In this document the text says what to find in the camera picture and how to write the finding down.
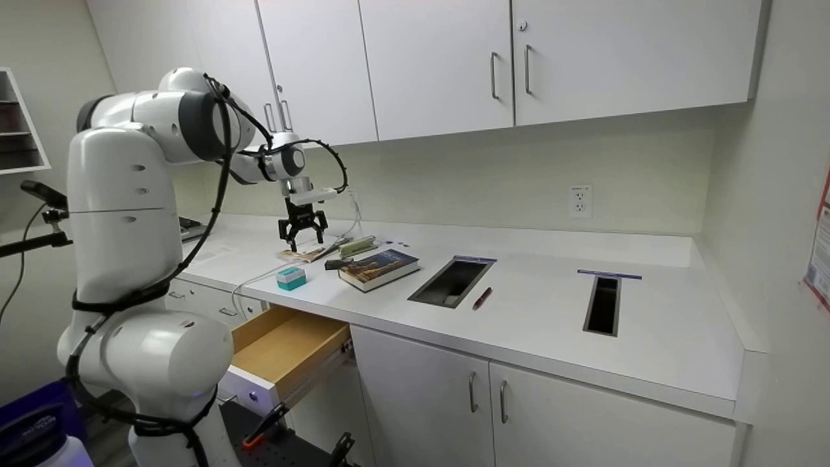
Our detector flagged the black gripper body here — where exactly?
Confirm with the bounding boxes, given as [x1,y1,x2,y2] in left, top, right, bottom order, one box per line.
[281,195,329,227]

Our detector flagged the wooden drawer white front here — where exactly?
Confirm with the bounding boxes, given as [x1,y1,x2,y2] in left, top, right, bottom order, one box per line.
[218,302,357,417]

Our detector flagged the small teal box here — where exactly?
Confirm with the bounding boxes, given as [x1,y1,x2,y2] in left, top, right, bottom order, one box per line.
[276,263,310,292]

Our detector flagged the white locked drawer front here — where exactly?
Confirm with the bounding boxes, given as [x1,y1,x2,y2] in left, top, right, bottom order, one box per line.
[167,276,270,332]

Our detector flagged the paper magazine stack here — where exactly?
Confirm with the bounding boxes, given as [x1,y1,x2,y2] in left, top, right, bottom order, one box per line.
[277,241,337,266]

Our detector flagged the blue cover book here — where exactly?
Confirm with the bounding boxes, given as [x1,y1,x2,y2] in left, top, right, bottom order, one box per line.
[336,245,423,296]

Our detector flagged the rectangular countertop opening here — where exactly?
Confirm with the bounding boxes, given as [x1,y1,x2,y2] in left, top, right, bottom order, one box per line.
[408,254,498,311]

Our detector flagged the white upper cabinet door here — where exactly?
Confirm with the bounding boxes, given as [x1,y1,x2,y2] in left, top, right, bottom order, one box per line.
[512,0,773,129]
[87,0,289,158]
[255,0,380,149]
[358,0,516,142]

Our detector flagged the white cabinet door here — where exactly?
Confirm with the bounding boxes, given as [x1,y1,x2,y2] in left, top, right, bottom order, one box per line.
[358,0,516,142]
[488,359,747,467]
[87,0,289,158]
[512,0,773,129]
[347,323,494,467]
[255,0,380,149]

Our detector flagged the white lower cabinet door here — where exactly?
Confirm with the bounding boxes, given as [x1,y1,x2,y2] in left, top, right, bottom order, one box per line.
[488,359,747,467]
[347,323,494,467]

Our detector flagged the narrow countertop slot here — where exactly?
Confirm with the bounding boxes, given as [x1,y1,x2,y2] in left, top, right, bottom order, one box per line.
[577,266,643,339]

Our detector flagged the blue bin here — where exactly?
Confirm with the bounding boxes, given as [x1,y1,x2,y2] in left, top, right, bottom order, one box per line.
[0,378,89,467]

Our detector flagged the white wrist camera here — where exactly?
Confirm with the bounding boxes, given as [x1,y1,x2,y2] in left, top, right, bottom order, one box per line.
[297,175,344,203]

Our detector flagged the black cart red handles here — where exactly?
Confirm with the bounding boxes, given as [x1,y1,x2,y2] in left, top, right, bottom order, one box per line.
[218,400,362,467]

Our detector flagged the black camera stand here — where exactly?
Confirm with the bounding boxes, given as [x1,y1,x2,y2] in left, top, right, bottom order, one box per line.
[0,175,75,321]

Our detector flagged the white wall outlet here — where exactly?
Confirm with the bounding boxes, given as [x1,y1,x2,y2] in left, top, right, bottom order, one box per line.
[568,180,596,221]

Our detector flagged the white wall shelf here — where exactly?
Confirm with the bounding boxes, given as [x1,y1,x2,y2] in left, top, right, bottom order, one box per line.
[0,64,53,178]

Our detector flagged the red bordered wall poster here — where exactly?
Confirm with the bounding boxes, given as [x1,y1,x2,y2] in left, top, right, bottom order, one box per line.
[803,165,830,313]

